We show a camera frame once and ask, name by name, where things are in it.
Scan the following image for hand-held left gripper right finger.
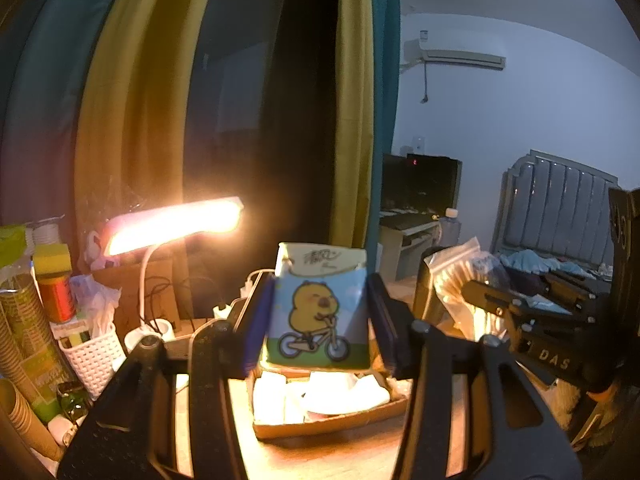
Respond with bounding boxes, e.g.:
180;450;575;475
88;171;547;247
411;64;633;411
367;274;583;480

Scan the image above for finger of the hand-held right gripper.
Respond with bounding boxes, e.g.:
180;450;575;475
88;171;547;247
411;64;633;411
460;280;528;321

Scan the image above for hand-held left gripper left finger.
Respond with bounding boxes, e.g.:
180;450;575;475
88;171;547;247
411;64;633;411
56;275;276;480

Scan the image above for clear plastic bag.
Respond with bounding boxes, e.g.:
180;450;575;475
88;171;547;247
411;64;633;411
424;237;501;341

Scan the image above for tissue pack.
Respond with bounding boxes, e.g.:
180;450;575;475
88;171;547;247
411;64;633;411
260;241;372;371

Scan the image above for white knit cloth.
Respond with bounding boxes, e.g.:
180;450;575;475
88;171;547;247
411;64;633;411
254;374;288;423

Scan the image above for cardboard box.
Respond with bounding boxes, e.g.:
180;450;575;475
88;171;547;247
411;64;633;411
251;367;408;441

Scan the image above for brown plush toy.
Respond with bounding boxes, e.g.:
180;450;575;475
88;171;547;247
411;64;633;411
547;380;603;443

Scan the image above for steel tumbler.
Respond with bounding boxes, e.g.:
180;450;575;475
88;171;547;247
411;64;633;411
412;255;441;321

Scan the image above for blue bedding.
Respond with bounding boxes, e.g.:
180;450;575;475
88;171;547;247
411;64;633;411
500;250;613;311

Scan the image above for clear water bottle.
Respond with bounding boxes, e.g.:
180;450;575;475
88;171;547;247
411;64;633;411
437;208;461;248

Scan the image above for white television stand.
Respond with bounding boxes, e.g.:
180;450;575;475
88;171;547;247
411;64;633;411
378;207;443;281

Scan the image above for brown storage carton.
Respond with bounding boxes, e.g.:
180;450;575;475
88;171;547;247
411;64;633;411
92;255;182;331

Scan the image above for grey padded headboard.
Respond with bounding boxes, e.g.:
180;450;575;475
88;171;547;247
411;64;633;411
490;150;621;271

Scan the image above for black television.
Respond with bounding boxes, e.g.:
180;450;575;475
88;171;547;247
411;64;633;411
382;154;463;216

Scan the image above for white desk lamp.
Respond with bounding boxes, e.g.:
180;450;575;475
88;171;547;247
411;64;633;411
102;197;245;356

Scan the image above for white plastic basket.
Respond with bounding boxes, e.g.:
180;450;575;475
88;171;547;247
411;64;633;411
60;320;126;401

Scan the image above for red can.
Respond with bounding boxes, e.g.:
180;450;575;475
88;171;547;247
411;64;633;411
39;272;76;323

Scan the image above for teal curtain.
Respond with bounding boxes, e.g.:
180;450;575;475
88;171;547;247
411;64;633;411
0;0;131;231
370;0;402;251

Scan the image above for yellow curtain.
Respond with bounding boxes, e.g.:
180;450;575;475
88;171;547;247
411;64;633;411
330;0;376;261
75;0;221;241

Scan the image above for stacked paper cups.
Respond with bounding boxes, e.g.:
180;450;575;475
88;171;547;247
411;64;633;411
0;225;71;421

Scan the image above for white air conditioner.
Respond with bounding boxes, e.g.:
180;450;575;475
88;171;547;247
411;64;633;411
404;39;507;72

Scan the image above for stack of paper cups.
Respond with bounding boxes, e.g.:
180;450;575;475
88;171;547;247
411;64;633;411
0;377;66;463

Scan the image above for white charger cable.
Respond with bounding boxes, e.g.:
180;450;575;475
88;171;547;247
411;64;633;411
244;269;278;306

